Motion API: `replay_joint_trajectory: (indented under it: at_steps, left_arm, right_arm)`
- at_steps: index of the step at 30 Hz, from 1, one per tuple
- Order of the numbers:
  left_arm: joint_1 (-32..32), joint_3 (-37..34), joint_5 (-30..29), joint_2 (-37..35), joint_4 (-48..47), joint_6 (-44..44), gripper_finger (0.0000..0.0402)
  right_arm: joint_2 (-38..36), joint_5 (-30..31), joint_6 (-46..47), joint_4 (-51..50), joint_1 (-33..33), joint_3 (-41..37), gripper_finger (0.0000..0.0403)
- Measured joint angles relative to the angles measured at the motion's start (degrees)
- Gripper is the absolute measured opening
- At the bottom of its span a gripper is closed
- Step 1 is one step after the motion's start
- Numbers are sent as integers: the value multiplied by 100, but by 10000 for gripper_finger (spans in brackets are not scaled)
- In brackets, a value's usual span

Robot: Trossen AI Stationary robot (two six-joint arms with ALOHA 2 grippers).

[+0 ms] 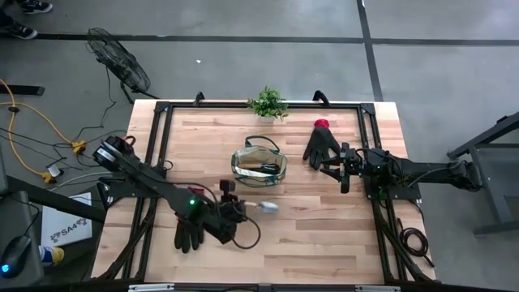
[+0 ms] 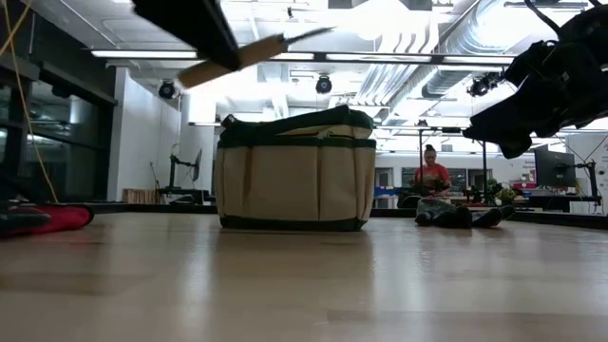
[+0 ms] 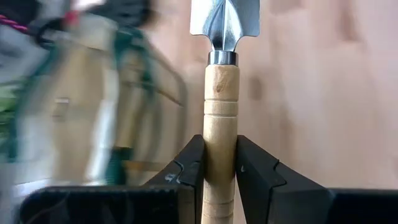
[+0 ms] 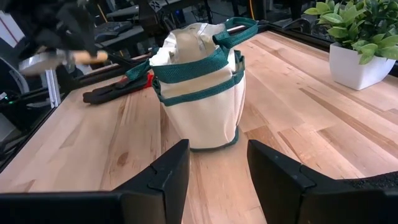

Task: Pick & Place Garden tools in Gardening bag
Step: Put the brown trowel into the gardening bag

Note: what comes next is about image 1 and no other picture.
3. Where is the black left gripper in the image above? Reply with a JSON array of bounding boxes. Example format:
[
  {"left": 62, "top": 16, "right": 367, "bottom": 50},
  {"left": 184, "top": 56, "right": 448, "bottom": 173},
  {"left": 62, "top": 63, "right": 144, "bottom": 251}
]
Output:
[{"left": 202, "top": 179, "right": 249, "bottom": 245}]

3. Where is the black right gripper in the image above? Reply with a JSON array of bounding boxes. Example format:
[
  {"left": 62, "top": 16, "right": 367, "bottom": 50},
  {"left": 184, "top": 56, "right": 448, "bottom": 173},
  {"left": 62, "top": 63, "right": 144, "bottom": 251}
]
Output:
[{"left": 320, "top": 142, "right": 365, "bottom": 194}]

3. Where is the steel trowel wooden handle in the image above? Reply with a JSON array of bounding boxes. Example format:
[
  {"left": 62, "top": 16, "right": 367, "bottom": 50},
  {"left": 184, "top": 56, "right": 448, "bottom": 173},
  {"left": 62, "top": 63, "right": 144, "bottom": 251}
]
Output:
[{"left": 244, "top": 200, "right": 281, "bottom": 215}]

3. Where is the black glove red knit cuff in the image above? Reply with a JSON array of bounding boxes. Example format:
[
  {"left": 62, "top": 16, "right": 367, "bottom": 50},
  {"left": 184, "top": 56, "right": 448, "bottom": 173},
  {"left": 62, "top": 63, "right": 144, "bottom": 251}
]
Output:
[{"left": 302, "top": 118, "right": 342, "bottom": 170}]

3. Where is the black and red work glove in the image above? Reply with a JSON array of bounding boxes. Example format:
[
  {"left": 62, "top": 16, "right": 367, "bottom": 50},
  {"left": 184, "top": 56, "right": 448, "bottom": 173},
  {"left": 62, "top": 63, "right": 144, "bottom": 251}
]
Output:
[{"left": 174, "top": 210, "right": 206, "bottom": 255}]

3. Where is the cream canvas green-trimmed gardening bag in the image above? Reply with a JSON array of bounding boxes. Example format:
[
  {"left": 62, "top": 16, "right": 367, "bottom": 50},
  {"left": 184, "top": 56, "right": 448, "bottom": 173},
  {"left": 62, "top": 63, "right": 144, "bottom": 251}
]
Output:
[{"left": 230, "top": 135, "right": 290, "bottom": 189}]

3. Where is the green plant in white pot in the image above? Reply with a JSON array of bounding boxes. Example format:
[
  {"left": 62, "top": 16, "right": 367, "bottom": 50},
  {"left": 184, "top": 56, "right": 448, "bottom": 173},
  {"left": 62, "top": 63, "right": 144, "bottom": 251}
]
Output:
[{"left": 247, "top": 85, "right": 290, "bottom": 123}]

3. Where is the black metal stand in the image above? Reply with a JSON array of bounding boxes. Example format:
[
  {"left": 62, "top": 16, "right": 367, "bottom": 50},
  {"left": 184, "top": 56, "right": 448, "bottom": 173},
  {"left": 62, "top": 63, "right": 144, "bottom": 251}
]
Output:
[{"left": 447, "top": 111, "right": 519, "bottom": 236}]

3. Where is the white printed paper sheet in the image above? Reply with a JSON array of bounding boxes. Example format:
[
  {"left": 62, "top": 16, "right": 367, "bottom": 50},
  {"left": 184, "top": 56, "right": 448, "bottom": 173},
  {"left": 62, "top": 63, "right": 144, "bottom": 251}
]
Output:
[{"left": 40, "top": 192, "right": 93, "bottom": 248}]

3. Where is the dark side desk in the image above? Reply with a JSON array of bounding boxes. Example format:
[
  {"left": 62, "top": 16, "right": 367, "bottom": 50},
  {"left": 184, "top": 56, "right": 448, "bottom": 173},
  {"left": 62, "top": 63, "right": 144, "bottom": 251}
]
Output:
[{"left": 0, "top": 174, "right": 107, "bottom": 292}]

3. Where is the black floor fan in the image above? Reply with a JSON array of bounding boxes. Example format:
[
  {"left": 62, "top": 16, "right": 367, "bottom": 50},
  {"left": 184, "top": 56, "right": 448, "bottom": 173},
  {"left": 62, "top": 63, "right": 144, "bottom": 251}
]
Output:
[{"left": 85, "top": 27, "right": 160, "bottom": 105}]

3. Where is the blue and yellow bottle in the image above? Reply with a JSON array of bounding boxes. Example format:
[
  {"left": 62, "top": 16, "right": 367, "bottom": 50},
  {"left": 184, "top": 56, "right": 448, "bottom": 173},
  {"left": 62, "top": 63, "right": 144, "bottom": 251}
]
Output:
[{"left": 38, "top": 245, "right": 66, "bottom": 267}]

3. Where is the black floor bar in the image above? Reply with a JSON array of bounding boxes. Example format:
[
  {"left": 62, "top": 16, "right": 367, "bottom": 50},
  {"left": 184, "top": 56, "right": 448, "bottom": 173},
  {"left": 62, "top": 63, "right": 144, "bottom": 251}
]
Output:
[{"left": 0, "top": 84, "right": 45, "bottom": 97}]

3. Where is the person's shoe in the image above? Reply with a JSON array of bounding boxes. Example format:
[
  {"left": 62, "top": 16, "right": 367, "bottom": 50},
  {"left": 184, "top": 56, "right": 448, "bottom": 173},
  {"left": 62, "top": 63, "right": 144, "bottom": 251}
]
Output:
[
  {"left": 0, "top": 18, "right": 38, "bottom": 41},
  {"left": 18, "top": 0, "right": 54, "bottom": 13}
]

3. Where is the coiled black cable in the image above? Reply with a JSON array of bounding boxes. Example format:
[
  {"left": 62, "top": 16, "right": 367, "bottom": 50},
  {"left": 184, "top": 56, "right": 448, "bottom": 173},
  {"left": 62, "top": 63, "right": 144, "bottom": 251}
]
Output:
[{"left": 396, "top": 217, "right": 435, "bottom": 268}]

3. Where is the black metal table frame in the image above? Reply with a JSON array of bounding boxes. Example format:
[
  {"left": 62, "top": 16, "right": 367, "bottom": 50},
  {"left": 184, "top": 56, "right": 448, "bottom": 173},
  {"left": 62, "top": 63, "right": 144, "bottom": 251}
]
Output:
[{"left": 99, "top": 101, "right": 437, "bottom": 285}]

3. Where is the silver bracket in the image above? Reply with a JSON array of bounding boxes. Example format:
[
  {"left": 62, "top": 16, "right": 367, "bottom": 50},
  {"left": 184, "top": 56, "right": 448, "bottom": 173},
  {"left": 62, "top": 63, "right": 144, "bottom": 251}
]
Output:
[
  {"left": 128, "top": 283, "right": 175, "bottom": 292},
  {"left": 355, "top": 285, "right": 401, "bottom": 292}
]

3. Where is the yellow extension cable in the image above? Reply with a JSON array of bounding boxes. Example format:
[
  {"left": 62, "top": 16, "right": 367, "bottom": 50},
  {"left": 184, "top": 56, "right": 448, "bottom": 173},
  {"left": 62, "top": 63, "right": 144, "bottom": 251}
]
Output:
[{"left": 0, "top": 79, "right": 88, "bottom": 183}]

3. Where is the black fan cable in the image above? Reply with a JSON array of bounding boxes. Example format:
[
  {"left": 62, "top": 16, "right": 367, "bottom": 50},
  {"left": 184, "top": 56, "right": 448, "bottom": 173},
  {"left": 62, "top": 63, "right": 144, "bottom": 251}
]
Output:
[{"left": 75, "top": 67, "right": 118, "bottom": 141}]

